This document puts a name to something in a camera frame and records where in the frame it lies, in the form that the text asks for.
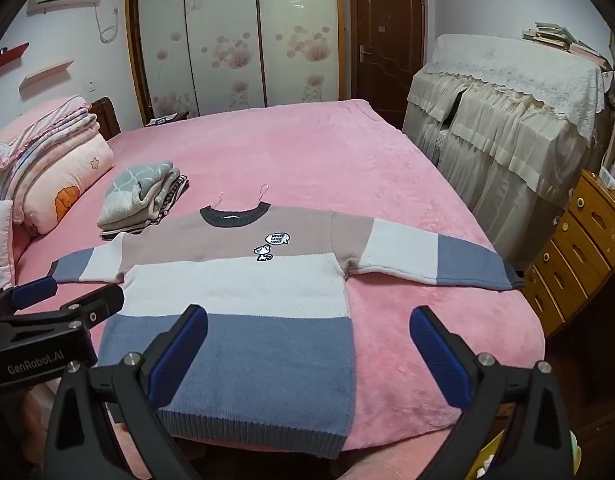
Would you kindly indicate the stack of books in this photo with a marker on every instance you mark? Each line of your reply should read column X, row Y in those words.
column 557, row 37

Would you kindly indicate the yellow plastic stool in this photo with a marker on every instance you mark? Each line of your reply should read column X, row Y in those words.
column 492, row 460

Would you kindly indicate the lace covered piano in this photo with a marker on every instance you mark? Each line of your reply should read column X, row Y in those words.
column 512, row 110

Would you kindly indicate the colour-block knit sweater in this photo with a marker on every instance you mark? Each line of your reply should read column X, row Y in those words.
column 237, row 285

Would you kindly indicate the floral sliding door wardrobe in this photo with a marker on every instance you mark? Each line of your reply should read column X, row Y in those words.
column 227, row 35

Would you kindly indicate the light wooden wall shelf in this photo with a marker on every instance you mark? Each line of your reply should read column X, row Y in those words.
column 45, row 74

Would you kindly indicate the stack of folded clothes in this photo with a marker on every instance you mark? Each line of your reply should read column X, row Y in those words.
column 172, row 192

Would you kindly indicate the wooden bed headboard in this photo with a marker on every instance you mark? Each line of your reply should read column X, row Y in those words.
column 106, row 117

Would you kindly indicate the brown wooden door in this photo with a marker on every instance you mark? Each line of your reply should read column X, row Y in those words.
column 387, row 35

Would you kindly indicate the beige folded garment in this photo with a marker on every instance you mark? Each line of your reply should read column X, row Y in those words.
column 122, row 217

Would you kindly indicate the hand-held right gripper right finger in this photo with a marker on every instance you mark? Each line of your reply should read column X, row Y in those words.
column 437, row 355

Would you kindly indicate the white and pink cushion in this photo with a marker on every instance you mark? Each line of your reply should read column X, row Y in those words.
column 0, row 250

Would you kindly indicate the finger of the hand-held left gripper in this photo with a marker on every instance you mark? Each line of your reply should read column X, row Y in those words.
column 97, row 305
column 35, row 292

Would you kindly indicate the stack of pillows and quilts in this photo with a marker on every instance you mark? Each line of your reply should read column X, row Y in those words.
column 52, row 150

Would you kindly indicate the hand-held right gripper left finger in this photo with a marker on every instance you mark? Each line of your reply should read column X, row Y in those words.
column 180, row 360

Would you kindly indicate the wooden drawer dresser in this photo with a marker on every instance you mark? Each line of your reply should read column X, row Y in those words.
column 577, row 250

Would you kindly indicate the pink fleece bed blanket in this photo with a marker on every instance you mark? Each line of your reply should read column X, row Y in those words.
column 337, row 160

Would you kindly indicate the red wall shelf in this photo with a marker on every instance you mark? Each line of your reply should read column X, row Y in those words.
column 10, row 56

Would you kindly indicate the folded quilt with orange print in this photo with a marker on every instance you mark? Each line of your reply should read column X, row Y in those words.
column 72, row 180

